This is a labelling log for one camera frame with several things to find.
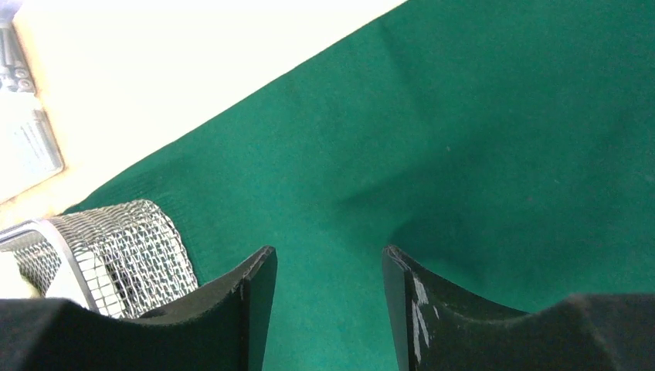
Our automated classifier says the dark green surgical drape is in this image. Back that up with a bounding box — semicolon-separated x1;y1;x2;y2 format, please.
78;1;654;370

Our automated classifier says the clear plastic compartment box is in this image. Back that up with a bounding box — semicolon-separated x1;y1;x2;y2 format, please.
1;22;64;202

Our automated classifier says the metal wire mesh tray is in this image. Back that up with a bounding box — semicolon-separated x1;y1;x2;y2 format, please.
1;199;199;318

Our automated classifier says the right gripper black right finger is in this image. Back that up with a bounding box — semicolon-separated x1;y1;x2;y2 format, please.
382;246;654;370

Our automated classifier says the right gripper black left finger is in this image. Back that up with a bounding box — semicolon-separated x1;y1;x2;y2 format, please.
1;246;277;370

